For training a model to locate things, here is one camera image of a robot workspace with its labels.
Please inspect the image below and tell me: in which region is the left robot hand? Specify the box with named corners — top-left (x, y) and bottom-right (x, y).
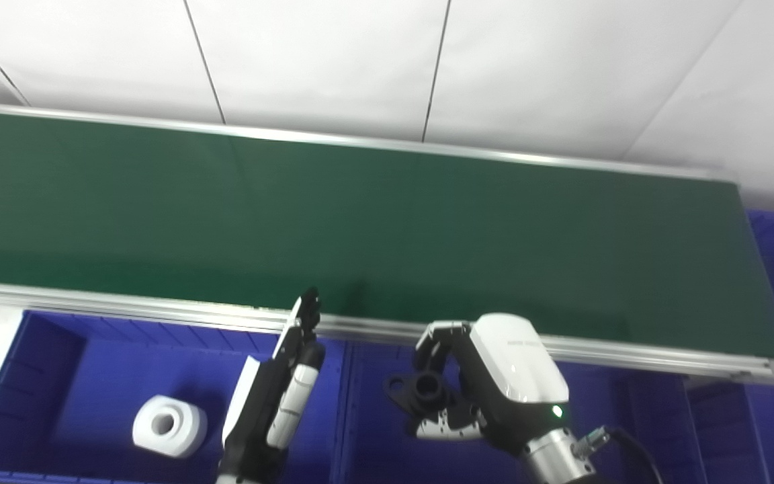
top-left (217, 286), bottom-right (327, 479)

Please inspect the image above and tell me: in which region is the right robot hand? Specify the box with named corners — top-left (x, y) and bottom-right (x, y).
top-left (413, 312), bottom-right (571, 459)

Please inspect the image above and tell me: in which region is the green conveyor belt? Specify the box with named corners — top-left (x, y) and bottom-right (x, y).
top-left (0, 109), bottom-right (774, 362)
top-left (0, 100), bottom-right (774, 388)

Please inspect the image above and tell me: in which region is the black flange part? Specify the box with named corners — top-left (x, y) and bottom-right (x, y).
top-left (383, 371), bottom-right (476, 423)

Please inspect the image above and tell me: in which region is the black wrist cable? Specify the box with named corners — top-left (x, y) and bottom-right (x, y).
top-left (574, 425), bottom-right (664, 484)

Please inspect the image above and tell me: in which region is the white cylindrical part with hole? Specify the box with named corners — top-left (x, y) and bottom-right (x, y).
top-left (132, 395), bottom-right (209, 460)

